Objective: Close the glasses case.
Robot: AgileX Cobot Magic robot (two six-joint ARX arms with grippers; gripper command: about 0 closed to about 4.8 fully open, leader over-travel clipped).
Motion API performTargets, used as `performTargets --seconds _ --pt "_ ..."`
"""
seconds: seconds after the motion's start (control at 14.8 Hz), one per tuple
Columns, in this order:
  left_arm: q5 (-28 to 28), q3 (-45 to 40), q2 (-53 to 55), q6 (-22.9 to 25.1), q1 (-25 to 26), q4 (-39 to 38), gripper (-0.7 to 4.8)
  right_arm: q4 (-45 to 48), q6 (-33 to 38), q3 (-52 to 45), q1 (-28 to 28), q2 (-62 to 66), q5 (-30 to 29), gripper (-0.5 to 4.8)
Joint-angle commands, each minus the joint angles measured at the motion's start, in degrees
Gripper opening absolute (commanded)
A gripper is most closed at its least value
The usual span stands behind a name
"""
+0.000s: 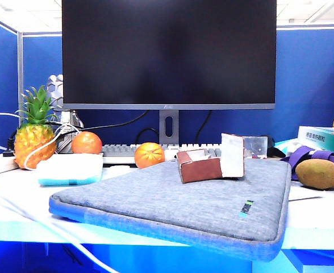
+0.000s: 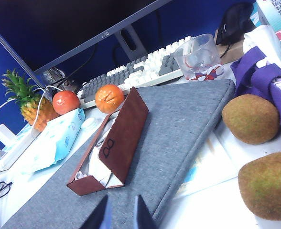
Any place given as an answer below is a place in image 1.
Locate brown glasses case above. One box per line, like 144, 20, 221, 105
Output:
176, 133, 245, 184

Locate plastic pineapple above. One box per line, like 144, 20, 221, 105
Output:
13, 85, 59, 170

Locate white teal tissue pack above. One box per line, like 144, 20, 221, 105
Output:
36, 153, 105, 187

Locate smooth orange fruit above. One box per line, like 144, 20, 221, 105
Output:
71, 131, 103, 155

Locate white grey keyboard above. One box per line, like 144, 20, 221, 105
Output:
101, 143, 223, 165

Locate ribbed orange tangerine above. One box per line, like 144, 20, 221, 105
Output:
134, 142, 166, 169

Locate grey monitor stand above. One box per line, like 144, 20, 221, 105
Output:
158, 109, 180, 146

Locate black computer monitor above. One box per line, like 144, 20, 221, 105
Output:
61, 0, 278, 111

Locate grey laptop sleeve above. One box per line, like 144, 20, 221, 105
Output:
48, 157, 293, 263

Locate clear plastic box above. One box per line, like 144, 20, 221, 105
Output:
243, 135, 269, 160

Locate black object behind box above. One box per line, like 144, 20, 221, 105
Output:
266, 135, 287, 158

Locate large brown kiwi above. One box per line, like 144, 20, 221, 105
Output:
295, 158, 334, 191

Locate teal white medicine box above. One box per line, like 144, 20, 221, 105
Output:
297, 125, 334, 155

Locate grey partition post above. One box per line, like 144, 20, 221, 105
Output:
16, 31, 24, 126

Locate thin white looped cable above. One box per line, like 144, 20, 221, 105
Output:
23, 123, 81, 171

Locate long white cable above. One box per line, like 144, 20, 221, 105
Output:
0, 181, 120, 273

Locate long black monitor cable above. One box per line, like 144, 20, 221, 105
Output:
49, 110, 151, 135

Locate short black looped cable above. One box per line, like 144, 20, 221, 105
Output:
135, 127, 160, 144

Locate black hanging cable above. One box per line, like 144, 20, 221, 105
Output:
195, 110, 213, 143

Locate purple strap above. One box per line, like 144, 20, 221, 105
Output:
280, 145, 334, 181

